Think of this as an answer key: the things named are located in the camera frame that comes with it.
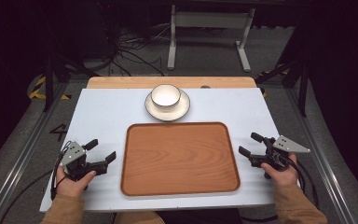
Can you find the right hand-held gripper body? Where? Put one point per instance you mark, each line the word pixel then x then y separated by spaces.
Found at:
pixel 276 154

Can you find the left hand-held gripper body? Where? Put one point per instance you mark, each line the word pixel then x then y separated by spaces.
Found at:
pixel 73 151

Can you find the person's right hand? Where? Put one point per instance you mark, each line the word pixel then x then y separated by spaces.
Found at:
pixel 284 178

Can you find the person's left hand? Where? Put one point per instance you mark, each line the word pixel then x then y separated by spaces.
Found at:
pixel 71 186

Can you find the white foam board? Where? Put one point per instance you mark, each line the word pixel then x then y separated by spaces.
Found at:
pixel 105 109

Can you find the yellow black floor tape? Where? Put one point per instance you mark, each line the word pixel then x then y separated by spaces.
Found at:
pixel 37 90
pixel 265 74

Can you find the wooden tray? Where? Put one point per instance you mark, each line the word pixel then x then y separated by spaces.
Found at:
pixel 180 158

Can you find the wooden table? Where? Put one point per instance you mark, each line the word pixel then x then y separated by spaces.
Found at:
pixel 121 82

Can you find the black tripod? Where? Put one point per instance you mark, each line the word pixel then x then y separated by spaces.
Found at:
pixel 303 84
pixel 48 81

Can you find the white plate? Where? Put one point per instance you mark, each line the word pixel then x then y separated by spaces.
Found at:
pixel 167 115

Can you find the white bowl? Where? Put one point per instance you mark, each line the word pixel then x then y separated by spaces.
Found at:
pixel 166 96

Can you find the white metal stand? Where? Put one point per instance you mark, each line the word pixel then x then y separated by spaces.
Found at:
pixel 211 20

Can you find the aluminium floor rail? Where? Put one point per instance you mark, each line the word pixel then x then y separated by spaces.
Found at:
pixel 21 161
pixel 326 174

